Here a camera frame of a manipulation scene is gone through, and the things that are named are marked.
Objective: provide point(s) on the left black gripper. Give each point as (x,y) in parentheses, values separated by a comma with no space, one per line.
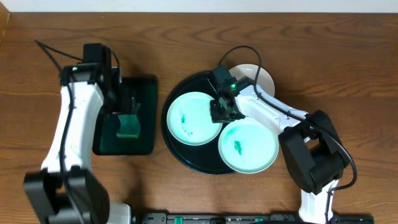
(130,109)

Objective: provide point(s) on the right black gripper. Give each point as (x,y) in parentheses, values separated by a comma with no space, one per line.
(216,117)

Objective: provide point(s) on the green sponge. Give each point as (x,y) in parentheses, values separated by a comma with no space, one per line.
(129,126)

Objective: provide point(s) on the white plate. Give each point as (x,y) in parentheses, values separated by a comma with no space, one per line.
(249,70)
(248,147)
(189,119)

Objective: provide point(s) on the white plate bottom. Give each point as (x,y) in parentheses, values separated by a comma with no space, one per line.
(248,147)

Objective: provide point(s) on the white plate top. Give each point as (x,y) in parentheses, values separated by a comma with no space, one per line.
(249,70)

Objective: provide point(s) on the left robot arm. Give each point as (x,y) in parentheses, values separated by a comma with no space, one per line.
(65,189)

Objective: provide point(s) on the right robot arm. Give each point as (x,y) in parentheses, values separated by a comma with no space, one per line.
(313,153)

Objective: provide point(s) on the rectangular black tray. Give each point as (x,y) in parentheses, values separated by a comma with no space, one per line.
(106,142)

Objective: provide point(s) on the round black tray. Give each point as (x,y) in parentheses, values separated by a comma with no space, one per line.
(205,158)

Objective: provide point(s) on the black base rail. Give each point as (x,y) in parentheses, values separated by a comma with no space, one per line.
(185,218)

